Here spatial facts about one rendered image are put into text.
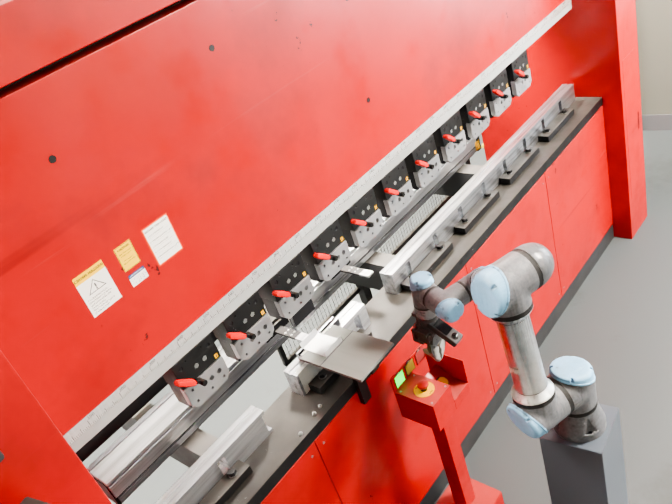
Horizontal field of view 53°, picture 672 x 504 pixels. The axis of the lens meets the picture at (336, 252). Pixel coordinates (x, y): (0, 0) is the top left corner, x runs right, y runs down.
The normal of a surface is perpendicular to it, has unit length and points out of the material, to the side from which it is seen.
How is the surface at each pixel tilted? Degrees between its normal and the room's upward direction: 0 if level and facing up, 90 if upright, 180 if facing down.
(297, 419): 0
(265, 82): 90
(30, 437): 90
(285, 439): 0
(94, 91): 90
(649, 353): 0
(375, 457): 90
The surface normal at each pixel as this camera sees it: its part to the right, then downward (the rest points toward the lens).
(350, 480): 0.75, 0.15
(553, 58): -0.60, 0.57
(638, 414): -0.28, -0.81
